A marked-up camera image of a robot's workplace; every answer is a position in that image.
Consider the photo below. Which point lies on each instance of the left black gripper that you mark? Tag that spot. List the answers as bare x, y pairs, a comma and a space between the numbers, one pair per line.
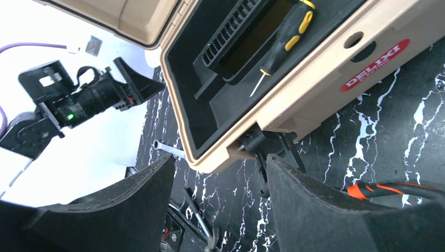
67, 104

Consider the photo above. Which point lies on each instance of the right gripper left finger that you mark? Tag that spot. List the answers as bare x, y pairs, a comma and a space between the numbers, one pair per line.
128, 215

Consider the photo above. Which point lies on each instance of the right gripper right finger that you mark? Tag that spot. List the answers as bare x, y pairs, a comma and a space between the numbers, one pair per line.
312, 216

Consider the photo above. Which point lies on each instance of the black yellow screwdriver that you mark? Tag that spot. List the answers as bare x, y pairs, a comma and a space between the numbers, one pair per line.
290, 31

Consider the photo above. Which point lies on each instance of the black tool box tray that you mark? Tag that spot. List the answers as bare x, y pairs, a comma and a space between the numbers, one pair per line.
214, 62

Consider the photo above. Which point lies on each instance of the red needle nose pliers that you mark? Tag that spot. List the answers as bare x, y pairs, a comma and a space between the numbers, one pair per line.
362, 190

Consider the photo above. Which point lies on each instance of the silver combination wrench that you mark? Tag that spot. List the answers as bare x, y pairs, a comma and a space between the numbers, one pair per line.
158, 145

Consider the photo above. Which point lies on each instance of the small black hammer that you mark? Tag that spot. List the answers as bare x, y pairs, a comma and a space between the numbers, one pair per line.
212, 236

